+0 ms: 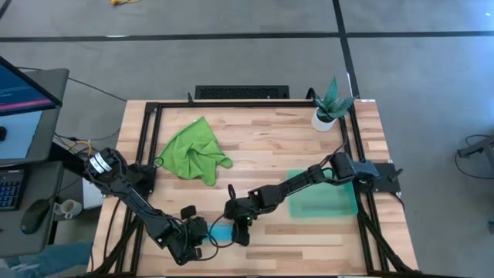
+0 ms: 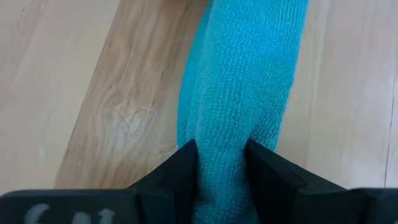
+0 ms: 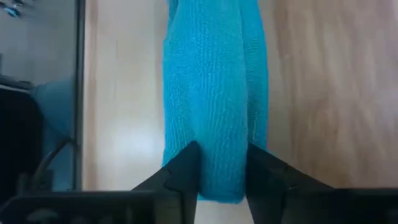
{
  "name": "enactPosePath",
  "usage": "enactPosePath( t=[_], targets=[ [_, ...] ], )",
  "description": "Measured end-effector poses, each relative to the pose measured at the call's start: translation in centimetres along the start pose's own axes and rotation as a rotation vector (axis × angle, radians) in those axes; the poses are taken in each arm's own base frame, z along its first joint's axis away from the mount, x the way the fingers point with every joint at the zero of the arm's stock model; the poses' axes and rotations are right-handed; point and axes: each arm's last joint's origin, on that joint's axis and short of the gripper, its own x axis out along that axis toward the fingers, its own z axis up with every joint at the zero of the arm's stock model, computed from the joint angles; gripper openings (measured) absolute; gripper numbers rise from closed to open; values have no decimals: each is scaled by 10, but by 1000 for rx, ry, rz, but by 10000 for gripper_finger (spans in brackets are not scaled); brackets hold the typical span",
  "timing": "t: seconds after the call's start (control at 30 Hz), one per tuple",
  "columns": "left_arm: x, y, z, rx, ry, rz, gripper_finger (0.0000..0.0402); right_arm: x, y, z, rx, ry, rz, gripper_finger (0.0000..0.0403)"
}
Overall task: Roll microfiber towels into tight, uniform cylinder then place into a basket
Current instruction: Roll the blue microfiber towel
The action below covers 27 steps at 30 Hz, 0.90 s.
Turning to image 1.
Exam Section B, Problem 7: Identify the black computer monitor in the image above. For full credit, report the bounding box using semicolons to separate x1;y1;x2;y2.
0;56;64;117

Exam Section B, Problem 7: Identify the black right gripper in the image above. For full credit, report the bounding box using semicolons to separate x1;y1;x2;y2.
223;183;258;247

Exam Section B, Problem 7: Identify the green snake plant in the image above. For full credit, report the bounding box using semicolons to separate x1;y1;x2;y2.
313;76;358;120

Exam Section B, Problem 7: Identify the black computer mouse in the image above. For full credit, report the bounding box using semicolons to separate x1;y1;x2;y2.
19;198;51;236

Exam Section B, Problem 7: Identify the black device with green light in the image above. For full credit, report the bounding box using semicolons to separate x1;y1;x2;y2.
90;99;421;277

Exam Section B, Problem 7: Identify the black floor vent grille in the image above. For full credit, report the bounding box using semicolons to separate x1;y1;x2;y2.
195;84;290;100

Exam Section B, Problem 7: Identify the person's leg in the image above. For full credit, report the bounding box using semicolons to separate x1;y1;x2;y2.
0;241;93;278

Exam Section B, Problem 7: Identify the white box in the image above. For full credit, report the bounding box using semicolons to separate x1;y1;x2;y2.
82;177;105;210

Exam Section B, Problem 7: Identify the grey tripod stand base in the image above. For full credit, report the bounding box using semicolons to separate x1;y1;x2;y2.
454;134;494;181

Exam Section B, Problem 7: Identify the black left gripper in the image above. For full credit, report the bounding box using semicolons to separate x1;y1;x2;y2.
180;205;211;259

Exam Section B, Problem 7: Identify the backlit black keyboard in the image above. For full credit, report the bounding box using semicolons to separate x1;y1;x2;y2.
0;168;25;212

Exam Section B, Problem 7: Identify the white plant pot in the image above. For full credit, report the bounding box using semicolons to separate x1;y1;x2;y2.
310;107;338;133

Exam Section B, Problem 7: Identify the white mug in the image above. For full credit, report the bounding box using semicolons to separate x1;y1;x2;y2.
52;198;83;220

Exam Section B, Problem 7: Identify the green microfiber towel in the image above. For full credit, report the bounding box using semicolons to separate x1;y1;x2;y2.
157;116;234;187

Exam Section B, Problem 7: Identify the grey keyboard tray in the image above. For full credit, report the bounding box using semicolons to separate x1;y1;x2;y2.
0;161;65;259

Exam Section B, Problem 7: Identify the black looping gripper cable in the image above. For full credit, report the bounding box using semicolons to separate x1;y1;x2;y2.
207;213;237;249
195;242;220;262

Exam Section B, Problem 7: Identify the blue microfiber towel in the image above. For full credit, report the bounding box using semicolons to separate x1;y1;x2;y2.
202;224;235;243

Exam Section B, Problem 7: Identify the teal translucent plastic basket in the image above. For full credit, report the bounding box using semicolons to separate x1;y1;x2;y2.
287;168;359;219

